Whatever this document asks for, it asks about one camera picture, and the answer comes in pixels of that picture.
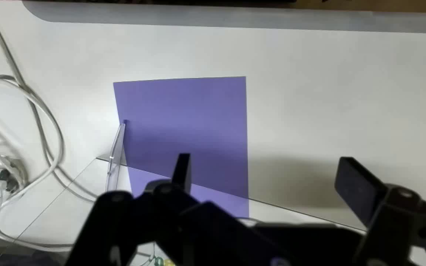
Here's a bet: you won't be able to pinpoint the purple paper sheet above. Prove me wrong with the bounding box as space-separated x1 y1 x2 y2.
113 76 250 219

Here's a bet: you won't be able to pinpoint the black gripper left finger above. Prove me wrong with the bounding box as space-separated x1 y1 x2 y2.
171 152 194 195

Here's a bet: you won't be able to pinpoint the white power strip cable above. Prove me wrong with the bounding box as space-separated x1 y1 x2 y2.
0 73 101 254

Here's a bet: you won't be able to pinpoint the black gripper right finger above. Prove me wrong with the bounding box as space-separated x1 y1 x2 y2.
333 155 389 229

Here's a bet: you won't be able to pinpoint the clear acrylic panel foot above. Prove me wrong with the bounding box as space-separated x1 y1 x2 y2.
105 120 129 192

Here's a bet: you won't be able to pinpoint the long white cable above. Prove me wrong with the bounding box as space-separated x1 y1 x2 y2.
0 2 100 204

